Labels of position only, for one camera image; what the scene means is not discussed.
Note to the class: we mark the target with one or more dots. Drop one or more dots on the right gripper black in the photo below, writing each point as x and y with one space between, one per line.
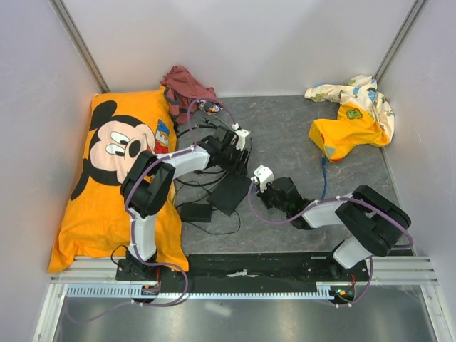
262 196

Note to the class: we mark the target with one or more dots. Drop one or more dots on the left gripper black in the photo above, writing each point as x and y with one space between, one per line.
240 168

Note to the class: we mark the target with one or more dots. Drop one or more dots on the black network switch box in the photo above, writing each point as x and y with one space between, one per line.
229 193

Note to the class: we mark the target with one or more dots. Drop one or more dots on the black power adapter brick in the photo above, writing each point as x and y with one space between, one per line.
196 212

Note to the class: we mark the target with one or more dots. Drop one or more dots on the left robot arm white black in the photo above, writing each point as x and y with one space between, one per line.
147 184

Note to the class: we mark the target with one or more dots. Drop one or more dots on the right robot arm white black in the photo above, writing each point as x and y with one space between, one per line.
375 223

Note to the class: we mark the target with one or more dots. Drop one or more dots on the maroon crumpled garment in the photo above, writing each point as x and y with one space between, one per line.
182 92

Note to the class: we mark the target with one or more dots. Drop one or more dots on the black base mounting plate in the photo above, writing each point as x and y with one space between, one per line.
292 270

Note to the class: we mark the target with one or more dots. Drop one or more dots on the yellow patterned children's garment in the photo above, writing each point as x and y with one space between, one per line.
364 117

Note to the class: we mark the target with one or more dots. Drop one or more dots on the orange Mickey Mouse pillow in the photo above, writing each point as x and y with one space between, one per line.
122 125

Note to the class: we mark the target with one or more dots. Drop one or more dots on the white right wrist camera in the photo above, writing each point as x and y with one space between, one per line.
262 176

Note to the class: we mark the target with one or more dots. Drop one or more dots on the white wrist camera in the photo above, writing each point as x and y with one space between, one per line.
241 136
262 176

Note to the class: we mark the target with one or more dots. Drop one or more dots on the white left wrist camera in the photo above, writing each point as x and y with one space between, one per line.
241 136

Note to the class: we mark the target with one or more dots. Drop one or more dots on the slotted aluminium cable duct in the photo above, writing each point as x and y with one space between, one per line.
138 292

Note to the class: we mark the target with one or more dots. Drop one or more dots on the left aluminium corner post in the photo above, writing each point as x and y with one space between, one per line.
78 41

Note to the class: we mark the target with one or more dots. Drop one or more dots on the aluminium corner post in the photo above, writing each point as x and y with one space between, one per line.
405 28
78 41

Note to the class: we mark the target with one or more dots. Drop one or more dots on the right aluminium corner post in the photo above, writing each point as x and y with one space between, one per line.
405 28

